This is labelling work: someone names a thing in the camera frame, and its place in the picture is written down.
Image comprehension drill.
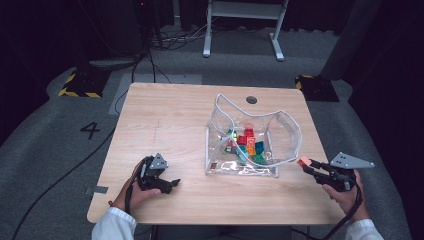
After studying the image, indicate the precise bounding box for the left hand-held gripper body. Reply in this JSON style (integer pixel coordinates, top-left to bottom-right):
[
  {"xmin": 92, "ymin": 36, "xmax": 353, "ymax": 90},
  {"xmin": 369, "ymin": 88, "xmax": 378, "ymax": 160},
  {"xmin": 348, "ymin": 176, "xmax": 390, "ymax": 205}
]
[{"xmin": 137, "ymin": 152, "xmax": 169, "ymax": 194}]

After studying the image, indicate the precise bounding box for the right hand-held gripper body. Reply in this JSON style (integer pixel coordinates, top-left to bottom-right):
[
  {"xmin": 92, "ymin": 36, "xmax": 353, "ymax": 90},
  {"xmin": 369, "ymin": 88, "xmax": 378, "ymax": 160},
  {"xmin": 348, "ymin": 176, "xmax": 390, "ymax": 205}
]
[{"xmin": 314, "ymin": 151, "xmax": 376, "ymax": 194}]

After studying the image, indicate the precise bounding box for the pink square building brick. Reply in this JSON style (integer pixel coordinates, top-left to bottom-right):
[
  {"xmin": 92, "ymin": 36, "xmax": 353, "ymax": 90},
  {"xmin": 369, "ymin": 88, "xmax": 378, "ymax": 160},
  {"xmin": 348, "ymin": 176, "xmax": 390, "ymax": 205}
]
[{"xmin": 296, "ymin": 156, "xmax": 313, "ymax": 169}]

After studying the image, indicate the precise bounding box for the green building brick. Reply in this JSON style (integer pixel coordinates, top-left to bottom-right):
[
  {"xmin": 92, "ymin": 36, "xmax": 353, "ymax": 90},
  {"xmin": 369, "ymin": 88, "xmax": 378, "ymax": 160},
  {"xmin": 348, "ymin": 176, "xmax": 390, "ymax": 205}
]
[{"xmin": 251, "ymin": 153, "xmax": 268, "ymax": 166}]

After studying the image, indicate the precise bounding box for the person's left hand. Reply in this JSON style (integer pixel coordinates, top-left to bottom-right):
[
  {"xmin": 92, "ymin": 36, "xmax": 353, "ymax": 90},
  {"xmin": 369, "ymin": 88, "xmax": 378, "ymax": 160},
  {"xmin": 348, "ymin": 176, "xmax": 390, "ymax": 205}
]
[{"xmin": 114, "ymin": 158, "xmax": 163, "ymax": 212}]

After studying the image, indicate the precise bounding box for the person's right hand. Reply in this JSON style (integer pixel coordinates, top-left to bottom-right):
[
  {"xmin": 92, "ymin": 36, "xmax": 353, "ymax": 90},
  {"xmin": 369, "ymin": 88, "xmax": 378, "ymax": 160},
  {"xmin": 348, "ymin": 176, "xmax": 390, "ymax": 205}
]
[{"xmin": 321, "ymin": 169, "xmax": 372, "ymax": 224}]

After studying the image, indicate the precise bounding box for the grey floor tape strip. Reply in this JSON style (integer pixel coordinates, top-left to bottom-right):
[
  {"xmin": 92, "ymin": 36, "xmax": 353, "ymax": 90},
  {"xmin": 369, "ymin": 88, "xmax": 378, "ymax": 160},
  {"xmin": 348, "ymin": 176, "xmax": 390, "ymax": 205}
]
[{"xmin": 84, "ymin": 185, "xmax": 109, "ymax": 195}]

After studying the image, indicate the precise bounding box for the light blue block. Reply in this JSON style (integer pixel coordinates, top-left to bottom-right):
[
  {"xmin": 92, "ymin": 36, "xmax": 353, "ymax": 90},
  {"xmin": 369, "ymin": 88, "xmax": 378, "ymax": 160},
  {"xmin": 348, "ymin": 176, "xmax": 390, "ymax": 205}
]
[{"xmin": 238, "ymin": 145, "xmax": 249, "ymax": 164}]

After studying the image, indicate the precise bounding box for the black yellow striped base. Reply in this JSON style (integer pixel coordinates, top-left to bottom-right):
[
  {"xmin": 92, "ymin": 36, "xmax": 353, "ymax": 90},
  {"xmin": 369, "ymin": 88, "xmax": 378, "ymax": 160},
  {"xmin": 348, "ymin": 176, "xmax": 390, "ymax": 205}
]
[
  {"xmin": 294, "ymin": 74, "xmax": 340, "ymax": 103},
  {"xmin": 58, "ymin": 68, "xmax": 113, "ymax": 99}
]

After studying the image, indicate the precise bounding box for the grey flat stand base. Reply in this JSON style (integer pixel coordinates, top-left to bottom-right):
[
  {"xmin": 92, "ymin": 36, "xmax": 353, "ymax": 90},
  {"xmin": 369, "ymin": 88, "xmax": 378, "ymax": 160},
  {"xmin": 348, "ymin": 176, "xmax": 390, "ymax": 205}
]
[{"xmin": 88, "ymin": 58, "xmax": 141, "ymax": 70}]

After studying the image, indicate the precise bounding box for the grey pillar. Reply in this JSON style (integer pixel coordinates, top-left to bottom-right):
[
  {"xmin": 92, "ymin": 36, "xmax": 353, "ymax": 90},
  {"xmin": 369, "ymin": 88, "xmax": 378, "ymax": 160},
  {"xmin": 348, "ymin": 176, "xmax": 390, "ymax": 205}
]
[{"xmin": 319, "ymin": 0, "xmax": 383, "ymax": 81}]

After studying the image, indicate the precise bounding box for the black equipment box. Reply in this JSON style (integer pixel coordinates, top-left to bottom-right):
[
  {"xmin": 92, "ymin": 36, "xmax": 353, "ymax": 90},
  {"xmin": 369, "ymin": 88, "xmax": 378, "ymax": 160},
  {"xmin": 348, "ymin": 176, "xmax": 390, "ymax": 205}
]
[{"xmin": 96, "ymin": 0, "xmax": 151, "ymax": 58}]

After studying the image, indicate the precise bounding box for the white metal stand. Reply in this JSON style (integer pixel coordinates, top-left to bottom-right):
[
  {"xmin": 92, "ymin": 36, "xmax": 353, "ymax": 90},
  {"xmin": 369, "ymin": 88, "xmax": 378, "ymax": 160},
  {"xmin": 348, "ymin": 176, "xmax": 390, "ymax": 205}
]
[{"xmin": 202, "ymin": 0, "xmax": 290, "ymax": 62}]

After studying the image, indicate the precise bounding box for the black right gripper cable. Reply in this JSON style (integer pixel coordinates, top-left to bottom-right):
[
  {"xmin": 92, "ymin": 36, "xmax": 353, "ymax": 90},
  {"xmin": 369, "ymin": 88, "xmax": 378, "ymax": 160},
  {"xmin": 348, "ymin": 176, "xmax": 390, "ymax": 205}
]
[{"xmin": 292, "ymin": 181, "xmax": 365, "ymax": 240}]

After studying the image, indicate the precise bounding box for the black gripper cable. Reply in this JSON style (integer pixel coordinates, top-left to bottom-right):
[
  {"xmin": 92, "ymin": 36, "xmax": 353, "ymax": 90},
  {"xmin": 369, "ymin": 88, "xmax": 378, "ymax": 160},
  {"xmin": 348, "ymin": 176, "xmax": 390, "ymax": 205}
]
[
  {"xmin": 292, "ymin": 181, "xmax": 365, "ymax": 240},
  {"xmin": 124, "ymin": 156, "xmax": 149, "ymax": 215}
]

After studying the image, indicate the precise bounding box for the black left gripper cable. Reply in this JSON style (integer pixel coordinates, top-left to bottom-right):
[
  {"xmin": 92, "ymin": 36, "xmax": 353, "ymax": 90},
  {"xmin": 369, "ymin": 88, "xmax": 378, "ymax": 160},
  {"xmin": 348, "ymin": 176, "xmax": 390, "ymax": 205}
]
[{"xmin": 124, "ymin": 156, "xmax": 149, "ymax": 215}]

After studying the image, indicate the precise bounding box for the thin black floor cable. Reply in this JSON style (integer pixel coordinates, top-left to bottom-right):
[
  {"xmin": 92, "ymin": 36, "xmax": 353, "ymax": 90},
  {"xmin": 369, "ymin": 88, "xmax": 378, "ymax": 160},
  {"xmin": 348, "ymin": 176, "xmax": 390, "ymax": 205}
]
[{"xmin": 114, "ymin": 49, "xmax": 173, "ymax": 116}]

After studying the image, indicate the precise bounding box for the long black floor cable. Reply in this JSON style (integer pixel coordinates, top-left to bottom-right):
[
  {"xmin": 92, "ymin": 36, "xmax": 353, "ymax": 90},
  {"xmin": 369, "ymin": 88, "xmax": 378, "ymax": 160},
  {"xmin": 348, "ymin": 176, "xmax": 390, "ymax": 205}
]
[{"xmin": 11, "ymin": 128, "xmax": 116, "ymax": 240}]

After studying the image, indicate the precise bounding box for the bundle of floor cables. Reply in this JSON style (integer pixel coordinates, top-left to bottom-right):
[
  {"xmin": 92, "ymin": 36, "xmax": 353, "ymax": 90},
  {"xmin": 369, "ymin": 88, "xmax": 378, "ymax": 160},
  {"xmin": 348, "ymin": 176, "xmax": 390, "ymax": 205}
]
[{"xmin": 149, "ymin": 19, "xmax": 214, "ymax": 51}]

